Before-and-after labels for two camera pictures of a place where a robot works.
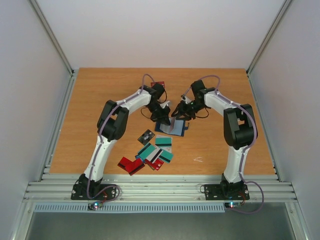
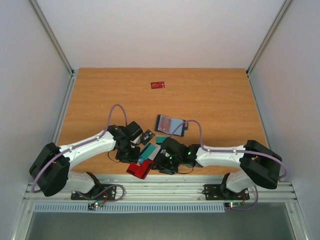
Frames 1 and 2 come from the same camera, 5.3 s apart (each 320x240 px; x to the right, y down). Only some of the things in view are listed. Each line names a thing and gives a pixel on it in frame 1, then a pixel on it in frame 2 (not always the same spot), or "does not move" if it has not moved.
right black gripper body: x=186 y=110 to x=162 y=162
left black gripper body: x=158 y=113 to x=127 y=155
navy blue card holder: x=177 y=127 does not move
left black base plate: x=79 y=192 does not move
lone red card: x=161 y=83 does not move
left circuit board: x=95 y=205 does not move
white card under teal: x=154 y=155 does not move
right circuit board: x=232 y=204 does not move
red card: x=172 y=124 to x=165 y=124
